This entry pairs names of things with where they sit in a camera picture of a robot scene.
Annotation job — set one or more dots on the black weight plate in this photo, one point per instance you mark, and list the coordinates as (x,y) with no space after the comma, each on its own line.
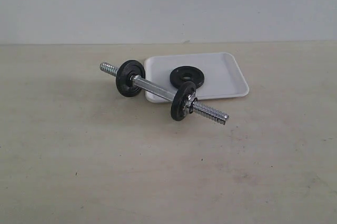
(124,78)
(182,74)

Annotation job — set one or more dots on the white plastic tray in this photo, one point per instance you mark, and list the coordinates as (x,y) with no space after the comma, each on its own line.
(222,75)

